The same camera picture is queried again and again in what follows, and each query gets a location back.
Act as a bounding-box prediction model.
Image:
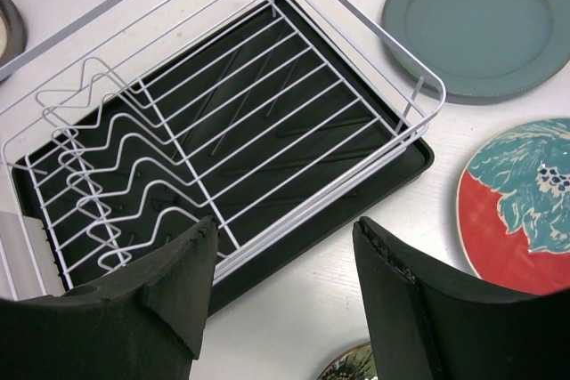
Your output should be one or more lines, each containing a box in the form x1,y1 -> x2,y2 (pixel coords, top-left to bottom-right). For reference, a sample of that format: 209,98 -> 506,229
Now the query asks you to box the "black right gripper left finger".
1,216 -> 219,379

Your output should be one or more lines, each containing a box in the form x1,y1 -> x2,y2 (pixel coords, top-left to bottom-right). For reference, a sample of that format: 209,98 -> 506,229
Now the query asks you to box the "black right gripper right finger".
353,217 -> 569,379

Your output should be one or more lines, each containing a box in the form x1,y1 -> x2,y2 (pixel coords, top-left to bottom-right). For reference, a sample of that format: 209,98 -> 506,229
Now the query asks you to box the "green plate with flower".
317,342 -> 379,380

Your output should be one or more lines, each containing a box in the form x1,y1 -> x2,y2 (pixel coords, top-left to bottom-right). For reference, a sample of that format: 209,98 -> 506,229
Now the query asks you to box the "dark rimmed cream plate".
1,0 -> 29,67

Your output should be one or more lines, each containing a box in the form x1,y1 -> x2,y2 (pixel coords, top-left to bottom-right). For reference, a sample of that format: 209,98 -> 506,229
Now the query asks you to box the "red and teal plate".
455,117 -> 569,295

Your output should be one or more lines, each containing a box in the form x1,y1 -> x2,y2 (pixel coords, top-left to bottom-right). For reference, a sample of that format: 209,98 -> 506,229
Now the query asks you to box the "black drip tray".
11,0 -> 434,311

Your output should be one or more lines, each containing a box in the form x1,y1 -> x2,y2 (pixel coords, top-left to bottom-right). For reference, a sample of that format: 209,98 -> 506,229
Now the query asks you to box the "plain teal plate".
381,0 -> 569,98

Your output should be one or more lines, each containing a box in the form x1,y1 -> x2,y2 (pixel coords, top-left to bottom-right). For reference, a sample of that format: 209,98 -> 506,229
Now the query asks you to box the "white wire dish rack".
1,0 -> 447,300

